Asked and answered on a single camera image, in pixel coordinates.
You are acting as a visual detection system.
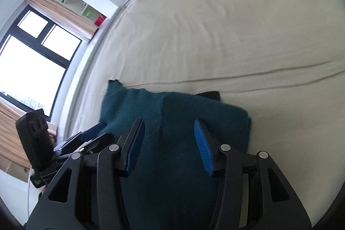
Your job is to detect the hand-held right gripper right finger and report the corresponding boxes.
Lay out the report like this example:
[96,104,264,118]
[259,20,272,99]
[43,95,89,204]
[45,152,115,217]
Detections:
[193,118,313,230]

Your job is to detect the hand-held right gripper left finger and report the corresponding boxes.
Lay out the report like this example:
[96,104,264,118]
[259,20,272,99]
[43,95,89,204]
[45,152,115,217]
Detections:
[25,118,146,230]

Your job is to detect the bed with beige sheet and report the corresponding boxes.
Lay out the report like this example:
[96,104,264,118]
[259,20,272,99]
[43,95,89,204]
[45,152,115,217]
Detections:
[58,0,345,228]

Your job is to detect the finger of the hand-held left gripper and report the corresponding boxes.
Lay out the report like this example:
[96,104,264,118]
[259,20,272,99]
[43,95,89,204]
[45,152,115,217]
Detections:
[58,122,107,152]
[55,133,115,163]

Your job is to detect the white wall shelf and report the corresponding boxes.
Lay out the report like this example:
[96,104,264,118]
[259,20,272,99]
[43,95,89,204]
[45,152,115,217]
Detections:
[36,0,108,28]

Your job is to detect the teal knit sweater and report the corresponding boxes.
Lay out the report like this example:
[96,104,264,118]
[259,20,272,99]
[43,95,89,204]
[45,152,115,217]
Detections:
[98,80,252,230]

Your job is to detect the black framed window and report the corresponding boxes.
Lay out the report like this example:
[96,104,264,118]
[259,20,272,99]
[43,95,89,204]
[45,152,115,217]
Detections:
[0,5,83,120]

